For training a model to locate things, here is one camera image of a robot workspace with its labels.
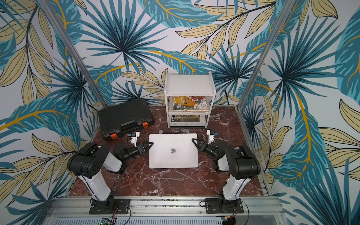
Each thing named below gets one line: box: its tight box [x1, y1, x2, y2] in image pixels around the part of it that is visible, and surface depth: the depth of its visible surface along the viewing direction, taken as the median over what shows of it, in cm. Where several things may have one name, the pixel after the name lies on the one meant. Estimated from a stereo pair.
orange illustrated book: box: [172, 95, 208, 110], surface depth 97 cm
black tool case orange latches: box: [97, 97, 155, 141], surface depth 102 cm
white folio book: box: [169, 114, 206, 127], surface depth 106 cm
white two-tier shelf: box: [164, 71, 217, 129], surface depth 85 cm
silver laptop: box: [149, 133, 199, 169], surface depth 88 cm
